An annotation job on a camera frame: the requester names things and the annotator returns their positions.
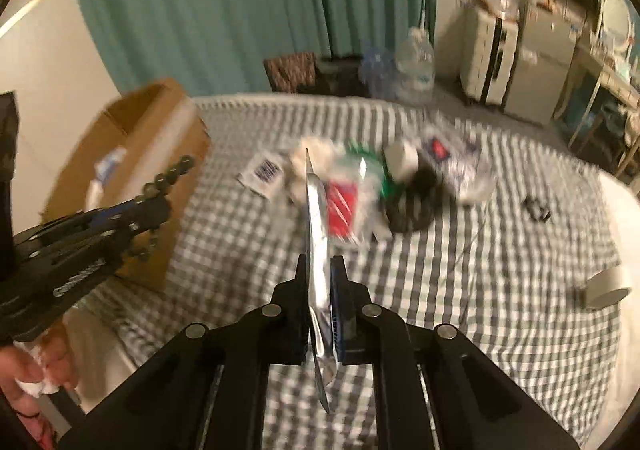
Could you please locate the white paper cup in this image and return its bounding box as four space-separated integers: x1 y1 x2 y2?
385 140 420 181

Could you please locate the large clear water jug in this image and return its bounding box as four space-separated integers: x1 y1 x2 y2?
395 28 436 104

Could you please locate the green packet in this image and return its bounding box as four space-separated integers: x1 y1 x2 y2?
347 143 396 201

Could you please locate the thin dark cable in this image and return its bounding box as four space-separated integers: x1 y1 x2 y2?
455 200 493 331

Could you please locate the red packet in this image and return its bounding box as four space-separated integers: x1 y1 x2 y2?
325 180 363 238

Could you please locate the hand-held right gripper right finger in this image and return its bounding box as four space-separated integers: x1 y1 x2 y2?
330 257 581 450

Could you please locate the teal curtain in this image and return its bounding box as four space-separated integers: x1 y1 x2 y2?
62 0 438 96

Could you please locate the black round container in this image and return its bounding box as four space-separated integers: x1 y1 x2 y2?
385 165 441 233

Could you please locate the white blue wrapper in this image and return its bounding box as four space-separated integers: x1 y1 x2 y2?
85 145 128 211

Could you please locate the dark clothes pile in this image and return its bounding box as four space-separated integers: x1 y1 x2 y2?
315 55 366 96

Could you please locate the grey mini fridge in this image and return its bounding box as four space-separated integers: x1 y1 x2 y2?
502 5 581 126

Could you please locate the white dressing desk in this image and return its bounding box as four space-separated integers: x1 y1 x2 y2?
565 43 640 166

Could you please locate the white tape roll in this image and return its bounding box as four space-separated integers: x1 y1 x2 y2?
582 265 635 311

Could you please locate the person's left hand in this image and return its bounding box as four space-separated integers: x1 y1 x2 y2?
0 323 80 413

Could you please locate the crushed blue plastic bottle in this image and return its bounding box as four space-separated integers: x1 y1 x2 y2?
357 40 401 98

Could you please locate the white tissue wad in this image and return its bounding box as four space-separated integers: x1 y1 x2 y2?
290 135 346 186

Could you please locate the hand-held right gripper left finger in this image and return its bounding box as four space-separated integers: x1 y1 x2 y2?
57 254 313 450

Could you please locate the white oval mirror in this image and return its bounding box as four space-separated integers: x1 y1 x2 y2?
597 0 633 51

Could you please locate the person's left forearm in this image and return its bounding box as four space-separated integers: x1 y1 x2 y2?
0 400 61 450

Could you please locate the white suitcase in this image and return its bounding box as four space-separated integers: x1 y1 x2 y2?
459 5 521 106

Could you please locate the brown patterned bag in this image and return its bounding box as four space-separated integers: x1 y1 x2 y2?
263 53 318 94

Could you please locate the brown cardboard box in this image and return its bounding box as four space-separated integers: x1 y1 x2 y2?
42 78 211 293

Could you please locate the small black clip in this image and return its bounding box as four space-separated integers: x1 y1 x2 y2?
522 195 552 223

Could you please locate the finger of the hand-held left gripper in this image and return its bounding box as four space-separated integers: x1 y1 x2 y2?
132 154 197 206
120 223 166 265

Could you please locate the white packet with blue label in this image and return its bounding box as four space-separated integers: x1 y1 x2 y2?
237 153 286 203

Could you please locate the grey white checked blanket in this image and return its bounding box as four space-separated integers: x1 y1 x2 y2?
75 93 626 450

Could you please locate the silver foil packet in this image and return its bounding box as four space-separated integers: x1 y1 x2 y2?
302 147 342 413

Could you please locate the white mattress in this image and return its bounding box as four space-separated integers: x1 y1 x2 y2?
595 170 640 431

